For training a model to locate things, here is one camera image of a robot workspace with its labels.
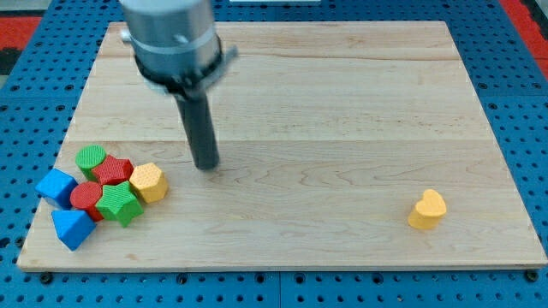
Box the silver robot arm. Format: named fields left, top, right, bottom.
left=120, top=0, right=238, bottom=98

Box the wooden board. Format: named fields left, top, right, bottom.
left=17, top=21, right=547, bottom=273

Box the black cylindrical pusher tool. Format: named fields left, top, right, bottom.
left=175, top=94, right=219, bottom=170

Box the yellow hexagon block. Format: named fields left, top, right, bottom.
left=129, top=163, right=169, bottom=204

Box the green star block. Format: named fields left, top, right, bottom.
left=96, top=181, right=144, bottom=228

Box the red star block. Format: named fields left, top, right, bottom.
left=92, top=155, right=134, bottom=186

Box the yellow heart block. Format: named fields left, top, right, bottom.
left=408, top=189, right=447, bottom=230

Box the green cylinder block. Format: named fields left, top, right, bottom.
left=75, top=145, right=107, bottom=181

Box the red cylinder block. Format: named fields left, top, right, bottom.
left=69, top=181, right=104, bottom=222

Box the blue triangle block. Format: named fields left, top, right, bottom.
left=51, top=210, right=96, bottom=251

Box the blue cube block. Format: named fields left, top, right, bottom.
left=35, top=169, right=78, bottom=210

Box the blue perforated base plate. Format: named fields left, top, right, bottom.
left=1, top=0, right=547, bottom=307

